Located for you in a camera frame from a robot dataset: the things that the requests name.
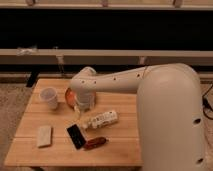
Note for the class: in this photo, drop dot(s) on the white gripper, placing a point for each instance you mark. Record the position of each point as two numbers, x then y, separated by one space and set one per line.
85 101

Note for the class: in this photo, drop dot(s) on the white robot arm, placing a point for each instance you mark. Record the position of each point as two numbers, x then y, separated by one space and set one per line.
169 110

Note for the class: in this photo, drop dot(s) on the orange bowl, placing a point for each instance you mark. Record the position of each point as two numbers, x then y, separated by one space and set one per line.
70 98

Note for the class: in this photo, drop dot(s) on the white paper cup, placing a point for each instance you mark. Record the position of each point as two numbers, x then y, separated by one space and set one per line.
49 96

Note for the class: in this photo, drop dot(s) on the black smartphone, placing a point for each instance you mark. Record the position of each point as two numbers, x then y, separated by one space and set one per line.
76 136

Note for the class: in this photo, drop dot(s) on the wooden table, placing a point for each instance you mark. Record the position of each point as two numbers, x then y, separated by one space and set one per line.
121 149

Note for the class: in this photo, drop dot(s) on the reddish brown oblong object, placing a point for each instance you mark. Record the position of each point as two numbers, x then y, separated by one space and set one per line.
94 143

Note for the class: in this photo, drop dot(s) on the beige sponge block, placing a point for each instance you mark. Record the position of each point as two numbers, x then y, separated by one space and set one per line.
44 136

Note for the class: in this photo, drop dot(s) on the long wall rail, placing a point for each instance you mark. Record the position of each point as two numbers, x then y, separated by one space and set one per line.
103 57

